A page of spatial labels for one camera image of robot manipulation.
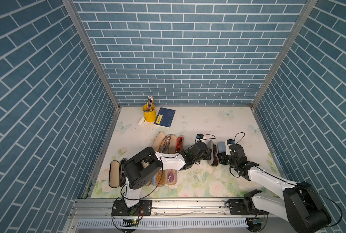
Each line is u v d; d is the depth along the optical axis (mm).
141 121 1081
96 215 725
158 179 819
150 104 1048
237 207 737
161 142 963
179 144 958
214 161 842
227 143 823
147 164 481
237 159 680
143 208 737
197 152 676
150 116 1056
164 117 1118
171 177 829
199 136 799
